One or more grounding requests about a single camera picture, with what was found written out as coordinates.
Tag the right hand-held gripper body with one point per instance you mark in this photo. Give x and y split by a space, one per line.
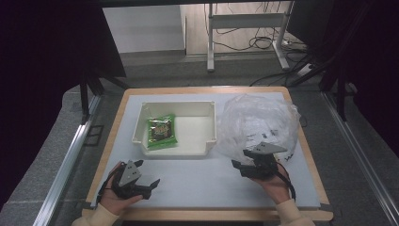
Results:
265 163

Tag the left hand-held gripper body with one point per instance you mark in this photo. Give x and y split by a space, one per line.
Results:
128 175

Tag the clear plastic bag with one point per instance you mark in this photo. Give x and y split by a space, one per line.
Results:
254 119

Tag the green snack packet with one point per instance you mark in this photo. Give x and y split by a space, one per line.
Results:
161 132

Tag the cream plastic tray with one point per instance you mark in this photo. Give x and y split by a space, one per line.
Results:
194 132

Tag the person's right hand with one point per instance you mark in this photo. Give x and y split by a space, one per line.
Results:
277 188

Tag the person's left hand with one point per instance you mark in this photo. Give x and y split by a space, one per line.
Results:
109 201

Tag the black floor plate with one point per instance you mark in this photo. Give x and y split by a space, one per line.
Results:
94 135

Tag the wooden table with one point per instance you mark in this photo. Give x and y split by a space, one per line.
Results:
204 215

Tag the black stand legs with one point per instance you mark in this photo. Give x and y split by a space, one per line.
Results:
84 94

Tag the white power strip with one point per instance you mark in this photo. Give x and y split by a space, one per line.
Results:
305 69

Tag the dark curtain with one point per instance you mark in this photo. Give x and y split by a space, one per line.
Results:
370 62
40 78

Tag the aluminium rail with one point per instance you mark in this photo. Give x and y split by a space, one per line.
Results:
67 157
360 157

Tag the black table corner bracket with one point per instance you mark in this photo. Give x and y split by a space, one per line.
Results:
327 207

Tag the white metal desk frame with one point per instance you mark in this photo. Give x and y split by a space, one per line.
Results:
247 20

